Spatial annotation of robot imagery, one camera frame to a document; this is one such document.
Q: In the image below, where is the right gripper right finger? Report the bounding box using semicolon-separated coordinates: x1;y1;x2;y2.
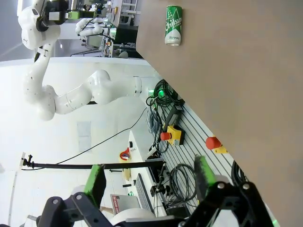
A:
179;155;279;227

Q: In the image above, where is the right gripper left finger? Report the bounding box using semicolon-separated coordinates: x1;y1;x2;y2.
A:
40;164;114;227

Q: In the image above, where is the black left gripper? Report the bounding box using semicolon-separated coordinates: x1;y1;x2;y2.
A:
46;0;81;26

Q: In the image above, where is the green drink can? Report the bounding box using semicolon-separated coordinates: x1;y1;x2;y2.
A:
164;4;183;45

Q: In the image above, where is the yellow emergency stop button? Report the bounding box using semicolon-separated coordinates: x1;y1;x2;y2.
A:
160;125;184;146
205;135;229;154

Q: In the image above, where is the grey keyboard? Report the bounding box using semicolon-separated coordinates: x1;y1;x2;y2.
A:
134;174;154;212

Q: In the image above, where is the red yellow tape roll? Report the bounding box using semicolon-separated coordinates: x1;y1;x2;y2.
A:
118;148;132;164

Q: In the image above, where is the grey slatted bench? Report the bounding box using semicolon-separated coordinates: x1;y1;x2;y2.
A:
146;101;240;213

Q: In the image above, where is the black power brick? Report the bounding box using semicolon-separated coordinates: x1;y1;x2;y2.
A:
165;105;183;125

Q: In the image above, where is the black cable coil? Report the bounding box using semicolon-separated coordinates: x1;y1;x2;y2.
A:
145;79;185;112
169;163;202;206
231;160;249;190

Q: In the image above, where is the black camera pole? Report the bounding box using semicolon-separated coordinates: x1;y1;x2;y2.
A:
21;155;165;171

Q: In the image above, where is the thin black floor cable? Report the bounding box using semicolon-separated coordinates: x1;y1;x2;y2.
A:
54;107;148;165

